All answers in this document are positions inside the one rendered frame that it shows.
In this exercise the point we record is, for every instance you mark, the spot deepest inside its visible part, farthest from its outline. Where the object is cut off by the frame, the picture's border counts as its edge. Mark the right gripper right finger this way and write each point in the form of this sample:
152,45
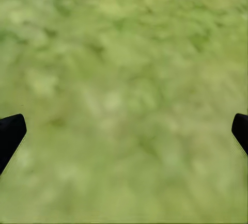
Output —
240,130

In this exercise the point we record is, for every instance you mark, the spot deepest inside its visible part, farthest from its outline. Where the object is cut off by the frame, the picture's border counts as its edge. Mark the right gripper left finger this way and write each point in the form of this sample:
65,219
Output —
12,131

